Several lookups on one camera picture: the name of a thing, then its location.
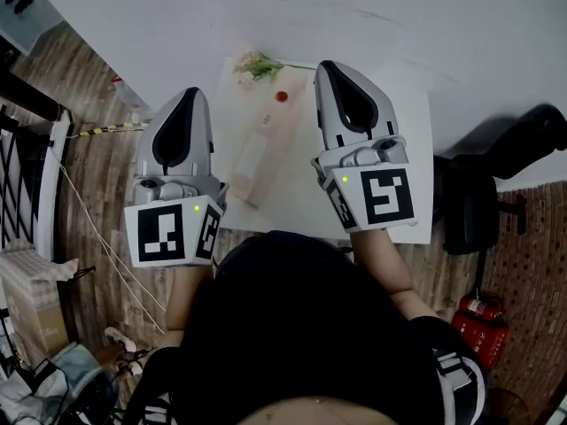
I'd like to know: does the red fire extinguisher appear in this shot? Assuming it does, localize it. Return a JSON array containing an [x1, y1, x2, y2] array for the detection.
[[458, 293, 504, 322]]

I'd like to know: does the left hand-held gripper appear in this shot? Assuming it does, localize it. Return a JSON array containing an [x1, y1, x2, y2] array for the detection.
[[123, 86, 230, 268]]

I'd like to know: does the grey swivel chair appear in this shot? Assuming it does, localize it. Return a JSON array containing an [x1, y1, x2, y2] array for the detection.
[[66, 365, 120, 425]]

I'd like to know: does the white cable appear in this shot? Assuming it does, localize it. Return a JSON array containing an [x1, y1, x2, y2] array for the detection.
[[48, 148, 167, 334]]

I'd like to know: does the artificial flower sprig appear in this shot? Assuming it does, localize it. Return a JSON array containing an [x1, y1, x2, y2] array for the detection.
[[233, 50, 318, 88]]

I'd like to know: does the person's black shirt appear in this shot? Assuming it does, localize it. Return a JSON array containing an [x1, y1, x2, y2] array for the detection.
[[132, 230, 491, 425]]

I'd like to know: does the black office chair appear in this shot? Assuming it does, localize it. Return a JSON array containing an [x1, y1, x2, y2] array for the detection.
[[431, 103, 567, 291]]

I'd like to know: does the pink box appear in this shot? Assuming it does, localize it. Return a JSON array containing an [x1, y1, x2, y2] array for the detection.
[[228, 66, 316, 210]]

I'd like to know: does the clear plastic water jug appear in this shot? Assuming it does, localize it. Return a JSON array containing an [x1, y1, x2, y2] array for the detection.
[[111, 76, 154, 123]]

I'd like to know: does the yellow black striped cable cover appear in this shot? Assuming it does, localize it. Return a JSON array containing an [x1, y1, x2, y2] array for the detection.
[[73, 121, 150, 139]]

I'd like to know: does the cardboard box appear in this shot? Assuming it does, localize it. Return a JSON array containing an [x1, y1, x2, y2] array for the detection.
[[0, 239, 80, 367]]

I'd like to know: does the person's left forearm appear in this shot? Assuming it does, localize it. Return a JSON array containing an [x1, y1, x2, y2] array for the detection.
[[164, 263, 214, 334]]

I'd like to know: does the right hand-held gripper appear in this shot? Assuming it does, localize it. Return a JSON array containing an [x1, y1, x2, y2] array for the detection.
[[310, 59, 420, 234]]

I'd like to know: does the red fire extinguisher box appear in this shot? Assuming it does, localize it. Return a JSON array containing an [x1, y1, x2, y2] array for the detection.
[[450, 311, 510, 371]]

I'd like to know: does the black metal railing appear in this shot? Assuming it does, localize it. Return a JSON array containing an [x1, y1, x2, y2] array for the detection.
[[0, 73, 74, 260]]

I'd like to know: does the person's right forearm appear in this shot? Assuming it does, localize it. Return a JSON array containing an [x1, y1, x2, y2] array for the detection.
[[349, 228, 439, 322]]

